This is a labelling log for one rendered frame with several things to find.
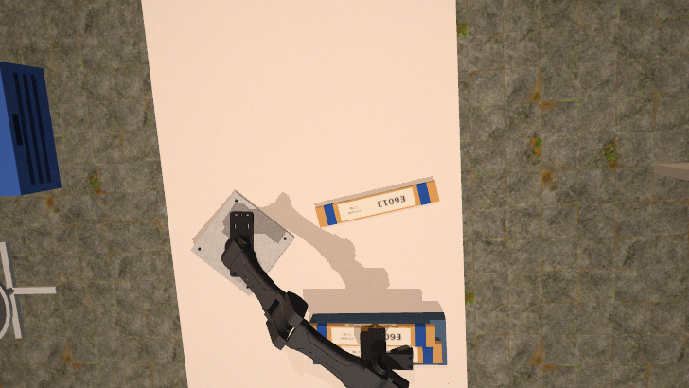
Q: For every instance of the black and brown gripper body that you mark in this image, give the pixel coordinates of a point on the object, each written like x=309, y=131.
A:
x=366, y=339

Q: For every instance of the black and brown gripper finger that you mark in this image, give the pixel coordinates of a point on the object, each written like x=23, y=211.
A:
x=365, y=328

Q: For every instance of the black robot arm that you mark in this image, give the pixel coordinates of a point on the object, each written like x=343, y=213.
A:
x=286, y=310

